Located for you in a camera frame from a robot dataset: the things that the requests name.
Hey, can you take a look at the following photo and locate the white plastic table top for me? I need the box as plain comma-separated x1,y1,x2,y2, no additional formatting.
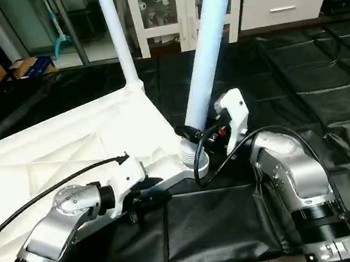
0,74,221,262

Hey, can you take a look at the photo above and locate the black work mat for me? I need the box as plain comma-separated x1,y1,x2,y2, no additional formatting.
0,19,350,262

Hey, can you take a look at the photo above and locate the white glass-door cabinet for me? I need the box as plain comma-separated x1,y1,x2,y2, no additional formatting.
125,0,256,61

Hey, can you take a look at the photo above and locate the white drawer unit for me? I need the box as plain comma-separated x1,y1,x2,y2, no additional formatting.
236,0,333,32

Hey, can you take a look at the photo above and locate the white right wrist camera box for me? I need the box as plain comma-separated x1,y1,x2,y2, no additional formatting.
211,86,255,159

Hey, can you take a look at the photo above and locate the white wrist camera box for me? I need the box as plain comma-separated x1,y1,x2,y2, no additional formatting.
211,86,255,159
97,152,154,217

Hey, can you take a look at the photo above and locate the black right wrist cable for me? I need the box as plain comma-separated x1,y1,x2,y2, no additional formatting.
186,105,330,191

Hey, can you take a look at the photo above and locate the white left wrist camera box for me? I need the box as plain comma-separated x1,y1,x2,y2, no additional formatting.
97,152,154,217

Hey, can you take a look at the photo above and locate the teal long-handled dustpan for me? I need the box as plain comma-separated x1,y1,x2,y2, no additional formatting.
43,0,77,60

